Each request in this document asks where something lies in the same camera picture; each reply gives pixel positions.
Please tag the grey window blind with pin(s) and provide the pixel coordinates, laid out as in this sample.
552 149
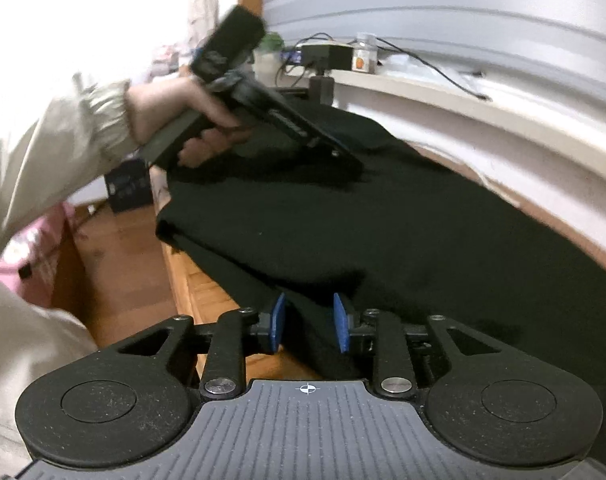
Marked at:
433 0

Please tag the black storage box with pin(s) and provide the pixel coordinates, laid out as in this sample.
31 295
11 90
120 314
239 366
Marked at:
128 187

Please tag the green plant in plastic cup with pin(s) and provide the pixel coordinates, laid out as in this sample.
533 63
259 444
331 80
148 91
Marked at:
267 62

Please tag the clear jar with orange label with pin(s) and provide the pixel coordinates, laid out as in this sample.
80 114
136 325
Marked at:
364 60

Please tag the person's torso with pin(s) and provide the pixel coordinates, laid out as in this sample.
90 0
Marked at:
13 360

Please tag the blue white packet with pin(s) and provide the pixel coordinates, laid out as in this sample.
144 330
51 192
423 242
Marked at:
293 56

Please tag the beige patterned curtain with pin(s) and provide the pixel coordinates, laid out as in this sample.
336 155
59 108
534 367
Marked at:
203 10

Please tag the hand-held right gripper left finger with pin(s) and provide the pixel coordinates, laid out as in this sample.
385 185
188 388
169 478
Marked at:
279 322

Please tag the person's left hand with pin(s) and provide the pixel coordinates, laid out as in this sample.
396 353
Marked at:
163 105

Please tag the pink cloth bag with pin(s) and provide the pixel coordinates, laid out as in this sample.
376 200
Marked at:
38 245

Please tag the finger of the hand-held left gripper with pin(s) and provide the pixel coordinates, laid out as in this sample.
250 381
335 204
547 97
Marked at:
340 157

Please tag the black power adapter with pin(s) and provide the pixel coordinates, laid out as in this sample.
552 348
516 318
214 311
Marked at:
322 89

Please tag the black garment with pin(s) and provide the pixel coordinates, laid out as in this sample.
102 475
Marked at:
383 220

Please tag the person's left forearm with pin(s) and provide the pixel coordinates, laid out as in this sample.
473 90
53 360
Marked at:
48 150

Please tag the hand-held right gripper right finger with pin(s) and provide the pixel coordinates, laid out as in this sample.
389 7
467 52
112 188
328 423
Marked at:
340 322

